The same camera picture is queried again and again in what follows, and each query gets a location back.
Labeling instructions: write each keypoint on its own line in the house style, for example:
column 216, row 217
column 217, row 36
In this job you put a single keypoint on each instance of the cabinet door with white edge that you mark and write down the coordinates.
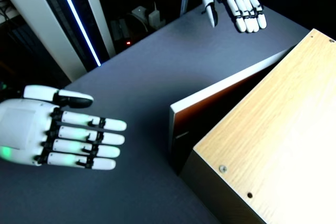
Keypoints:
column 210, row 98

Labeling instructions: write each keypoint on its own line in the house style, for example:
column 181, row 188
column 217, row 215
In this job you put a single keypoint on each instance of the light wooden cabinet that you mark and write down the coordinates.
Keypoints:
column 275, row 129

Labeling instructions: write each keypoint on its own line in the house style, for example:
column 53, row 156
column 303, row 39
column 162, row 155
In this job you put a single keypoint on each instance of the tall white power adapter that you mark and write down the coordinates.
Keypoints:
column 156, row 16

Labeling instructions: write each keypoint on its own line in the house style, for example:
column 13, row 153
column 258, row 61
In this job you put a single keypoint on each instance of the square white power adapter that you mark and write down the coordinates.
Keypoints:
column 139, row 13

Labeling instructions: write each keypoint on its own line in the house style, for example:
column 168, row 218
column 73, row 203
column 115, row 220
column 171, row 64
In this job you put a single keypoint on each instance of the white column stand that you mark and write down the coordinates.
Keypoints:
column 39, row 19

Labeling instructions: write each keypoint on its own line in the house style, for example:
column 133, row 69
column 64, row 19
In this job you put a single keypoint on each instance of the grey table cloth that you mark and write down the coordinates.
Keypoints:
column 131, row 82

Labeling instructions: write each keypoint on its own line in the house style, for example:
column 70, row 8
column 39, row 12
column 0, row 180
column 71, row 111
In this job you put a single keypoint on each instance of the black box with red light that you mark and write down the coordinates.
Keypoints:
column 120, row 31

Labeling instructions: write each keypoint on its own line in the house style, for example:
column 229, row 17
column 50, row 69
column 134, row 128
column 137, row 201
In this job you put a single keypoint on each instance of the glowing white LED strip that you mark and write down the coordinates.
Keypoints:
column 78, row 22

